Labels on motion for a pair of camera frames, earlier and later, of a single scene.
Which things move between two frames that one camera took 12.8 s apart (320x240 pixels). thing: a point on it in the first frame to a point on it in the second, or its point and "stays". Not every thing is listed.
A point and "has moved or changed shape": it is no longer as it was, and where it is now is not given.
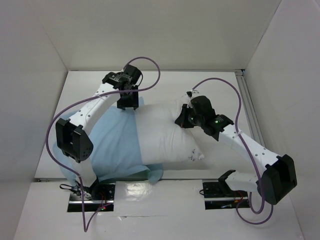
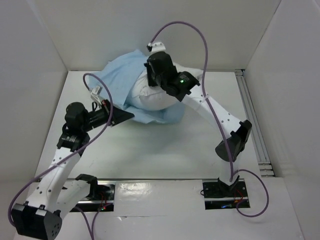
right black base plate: (218, 195) stays
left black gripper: (133, 102) to (119, 114)
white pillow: (161, 140) to (155, 97)
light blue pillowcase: (67, 164) has moved or changed shape
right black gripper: (183, 117) to (153, 73)
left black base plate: (103, 195) stays
